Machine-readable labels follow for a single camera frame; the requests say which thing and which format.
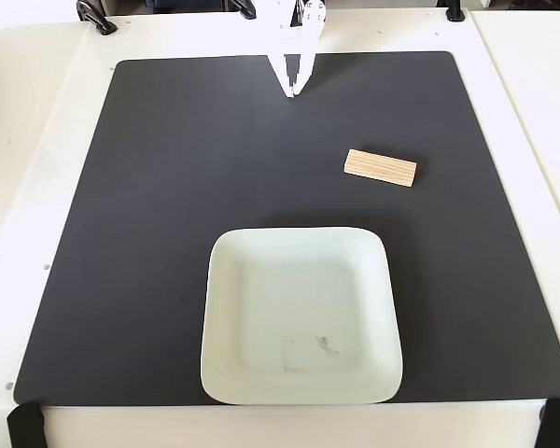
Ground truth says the wooden block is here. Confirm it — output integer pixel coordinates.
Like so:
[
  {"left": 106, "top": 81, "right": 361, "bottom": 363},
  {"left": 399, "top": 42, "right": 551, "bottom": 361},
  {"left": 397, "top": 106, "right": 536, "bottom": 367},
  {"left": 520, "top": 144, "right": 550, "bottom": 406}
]
[{"left": 343, "top": 148, "right": 419, "bottom": 189}]

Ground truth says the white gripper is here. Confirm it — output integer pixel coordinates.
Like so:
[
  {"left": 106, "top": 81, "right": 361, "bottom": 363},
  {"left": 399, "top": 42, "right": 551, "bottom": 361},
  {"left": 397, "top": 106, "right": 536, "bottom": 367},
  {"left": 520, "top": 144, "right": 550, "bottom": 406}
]
[{"left": 254, "top": 0, "right": 328, "bottom": 98}]

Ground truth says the black table clamp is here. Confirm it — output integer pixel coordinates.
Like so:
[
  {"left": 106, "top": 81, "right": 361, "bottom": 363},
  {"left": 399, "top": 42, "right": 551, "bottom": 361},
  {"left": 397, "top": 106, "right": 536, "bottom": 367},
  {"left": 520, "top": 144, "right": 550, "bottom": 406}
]
[
  {"left": 76, "top": 0, "right": 119, "bottom": 36},
  {"left": 228, "top": 0, "right": 258, "bottom": 21},
  {"left": 444, "top": 0, "right": 469, "bottom": 22}
]

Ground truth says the black rubber mat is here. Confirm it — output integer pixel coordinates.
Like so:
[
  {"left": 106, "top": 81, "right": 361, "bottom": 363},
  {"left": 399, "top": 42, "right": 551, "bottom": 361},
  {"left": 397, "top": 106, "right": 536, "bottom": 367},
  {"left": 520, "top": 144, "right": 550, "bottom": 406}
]
[{"left": 12, "top": 49, "right": 560, "bottom": 406}]

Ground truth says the white square plate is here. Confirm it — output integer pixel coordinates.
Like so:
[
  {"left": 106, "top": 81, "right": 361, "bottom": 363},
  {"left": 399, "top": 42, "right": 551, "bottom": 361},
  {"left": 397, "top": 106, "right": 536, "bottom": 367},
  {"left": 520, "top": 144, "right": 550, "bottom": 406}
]
[{"left": 199, "top": 226, "right": 405, "bottom": 406}]

